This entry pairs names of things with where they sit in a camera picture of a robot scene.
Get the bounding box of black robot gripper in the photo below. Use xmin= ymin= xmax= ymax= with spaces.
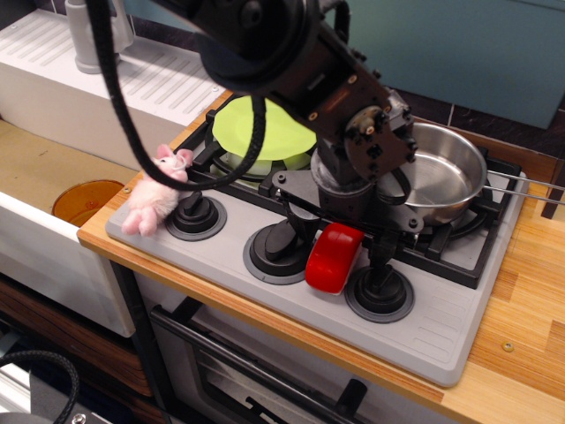
xmin=272 ymin=152 xmax=424 ymax=292

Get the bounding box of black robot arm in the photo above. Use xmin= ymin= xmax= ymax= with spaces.
xmin=164 ymin=1 xmax=417 ymax=301

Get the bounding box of red salmon sushi toy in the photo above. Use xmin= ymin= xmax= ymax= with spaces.
xmin=305 ymin=223 xmax=365 ymax=295

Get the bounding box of black middle stove knob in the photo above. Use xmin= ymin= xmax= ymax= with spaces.
xmin=243 ymin=219 xmax=313 ymax=285

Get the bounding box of black stove knob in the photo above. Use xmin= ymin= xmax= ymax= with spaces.
xmin=165 ymin=192 xmax=228 ymax=242
xmin=344 ymin=264 xmax=415 ymax=324
xmin=243 ymin=219 xmax=313 ymax=285

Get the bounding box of black right stove knob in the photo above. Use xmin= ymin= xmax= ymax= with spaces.
xmin=344 ymin=264 xmax=415 ymax=324

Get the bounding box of black right burner grate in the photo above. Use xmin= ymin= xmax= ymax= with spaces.
xmin=307 ymin=122 xmax=523 ymax=290

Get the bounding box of black burner grate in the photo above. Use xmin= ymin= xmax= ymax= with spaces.
xmin=180 ymin=95 xmax=316 ymax=215
xmin=307 ymin=122 xmax=523 ymax=290

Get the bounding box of grey toy stove top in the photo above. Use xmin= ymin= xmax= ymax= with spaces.
xmin=106 ymin=181 xmax=527 ymax=387

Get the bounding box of light green plastic plate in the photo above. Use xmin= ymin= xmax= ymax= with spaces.
xmin=212 ymin=96 xmax=316 ymax=161

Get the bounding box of stainless steel pan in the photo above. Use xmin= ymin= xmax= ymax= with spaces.
xmin=400 ymin=123 xmax=542 ymax=226

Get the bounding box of black left stove knob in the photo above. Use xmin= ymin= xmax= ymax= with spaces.
xmin=165 ymin=192 xmax=228 ymax=242

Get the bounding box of black left burner grate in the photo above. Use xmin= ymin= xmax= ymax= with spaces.
xmin=180 ymin=95 xmax=316 ymax=215

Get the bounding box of toy oven door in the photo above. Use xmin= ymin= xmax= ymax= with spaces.
xmin=147 ymin=297 xmax=438 ymax=423

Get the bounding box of pink plush pig toy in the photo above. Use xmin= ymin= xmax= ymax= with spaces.
xmin=121 ymin=144 xmax=194 ymax=237

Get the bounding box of orange plastic cup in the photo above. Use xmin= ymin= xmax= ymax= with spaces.
xmin=51 ymin=179 xmax=124 ymax=227

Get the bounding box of white toy sink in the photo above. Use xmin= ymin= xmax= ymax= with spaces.
xmin=1 ymin=9 xmax=222 ymax=337

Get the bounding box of grey toy faucet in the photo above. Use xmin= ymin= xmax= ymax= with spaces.
xmin=65 ymin=0 xmax=134 ymax=74

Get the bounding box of teal wall cabinet left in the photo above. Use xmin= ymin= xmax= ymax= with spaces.
xmin=124 ymin=0 xmax=175 ymax=22

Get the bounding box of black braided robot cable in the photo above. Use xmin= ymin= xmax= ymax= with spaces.
xmin=86 ymin=0 xmax=268 ymax=193

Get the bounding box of black cable lower left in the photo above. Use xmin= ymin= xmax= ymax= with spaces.
xmin=0 ymin=352 xmax=77 ymax=424

